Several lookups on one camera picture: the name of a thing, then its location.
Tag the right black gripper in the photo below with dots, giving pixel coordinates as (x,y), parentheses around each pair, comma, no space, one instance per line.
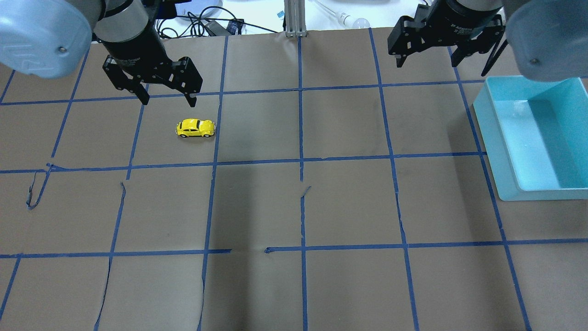
(460,24)

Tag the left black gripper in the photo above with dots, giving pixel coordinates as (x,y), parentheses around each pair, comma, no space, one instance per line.
(136,47)

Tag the yellow toy beetle car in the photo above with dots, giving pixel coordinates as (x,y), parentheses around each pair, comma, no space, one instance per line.
(195,128)

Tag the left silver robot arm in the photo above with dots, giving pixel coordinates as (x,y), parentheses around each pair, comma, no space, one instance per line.
(47,38)

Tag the white light bulb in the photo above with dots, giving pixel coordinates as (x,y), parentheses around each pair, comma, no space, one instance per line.
(349,21)

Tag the blue plastic plate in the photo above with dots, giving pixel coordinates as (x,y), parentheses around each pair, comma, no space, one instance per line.
(196,6)

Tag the teal plastic storage bin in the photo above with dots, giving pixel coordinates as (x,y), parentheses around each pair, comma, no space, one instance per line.
(536,137)

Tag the aluminium frame post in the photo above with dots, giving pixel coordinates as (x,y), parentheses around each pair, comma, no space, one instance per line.
(295,18)

